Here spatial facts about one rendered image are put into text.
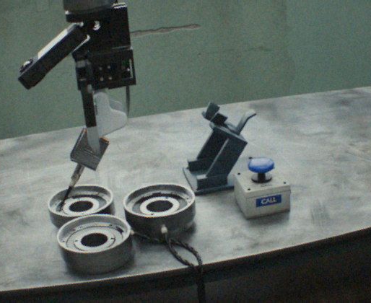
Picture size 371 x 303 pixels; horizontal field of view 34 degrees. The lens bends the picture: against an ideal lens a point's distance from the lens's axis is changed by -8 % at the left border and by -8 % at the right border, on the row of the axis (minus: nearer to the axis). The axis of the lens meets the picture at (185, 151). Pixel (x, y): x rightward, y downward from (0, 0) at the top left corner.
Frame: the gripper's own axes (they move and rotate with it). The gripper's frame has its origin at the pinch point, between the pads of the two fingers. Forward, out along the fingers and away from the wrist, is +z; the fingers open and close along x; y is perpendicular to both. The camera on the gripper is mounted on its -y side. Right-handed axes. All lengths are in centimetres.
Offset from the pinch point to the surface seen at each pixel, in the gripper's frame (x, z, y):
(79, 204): 2.4, 10.7, -3.6
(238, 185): -2.7, 9.5, 20.5
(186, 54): 157, 31, 43
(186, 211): -7.5, 9.5, 11.6
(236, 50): 157, 32, 64
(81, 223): -5.6, 9.8, -3.5
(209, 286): 12.3, 38.1, 17.6
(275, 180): -4.8, 8.7, 25.7
